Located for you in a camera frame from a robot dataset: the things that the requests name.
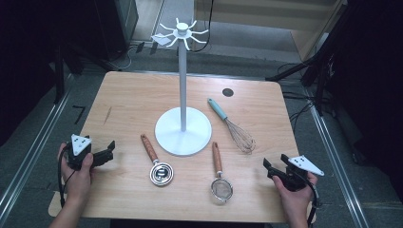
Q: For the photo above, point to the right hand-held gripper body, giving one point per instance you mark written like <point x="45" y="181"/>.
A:
<point x="304" y="164"/>

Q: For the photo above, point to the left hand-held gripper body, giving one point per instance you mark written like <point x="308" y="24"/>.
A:
<point x="77" y="144"/>

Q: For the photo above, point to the white utensil rack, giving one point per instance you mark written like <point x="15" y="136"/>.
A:
<point x="182" y="131"/>

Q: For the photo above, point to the person's left hand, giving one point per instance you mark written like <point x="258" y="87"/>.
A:
<point x="77" y="182"/>

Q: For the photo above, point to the person's right hand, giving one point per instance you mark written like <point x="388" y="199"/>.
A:
<point x="294" y="202"/>

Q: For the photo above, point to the black stand leg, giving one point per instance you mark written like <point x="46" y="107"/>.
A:
<point x="59" y="76"/>

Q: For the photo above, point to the black round table grommet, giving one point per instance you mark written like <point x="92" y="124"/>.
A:
<point x="227" y="92"/>

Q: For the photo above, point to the black tripod stand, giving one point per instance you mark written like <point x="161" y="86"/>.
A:
<point x="316" y="63"/>

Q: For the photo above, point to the white paper tag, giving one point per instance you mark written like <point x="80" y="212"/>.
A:
<point x="161" y="39"/>

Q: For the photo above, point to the black cabinet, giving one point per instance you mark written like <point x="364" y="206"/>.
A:
<point x="122" y="25"/>

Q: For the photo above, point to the beige wooden panel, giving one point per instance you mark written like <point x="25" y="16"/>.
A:
<point x="269" y="14"/>

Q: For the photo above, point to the metal floor rail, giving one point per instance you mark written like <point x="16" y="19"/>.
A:
<point x="335" y="164"/>
<point x="34" y="148"/>

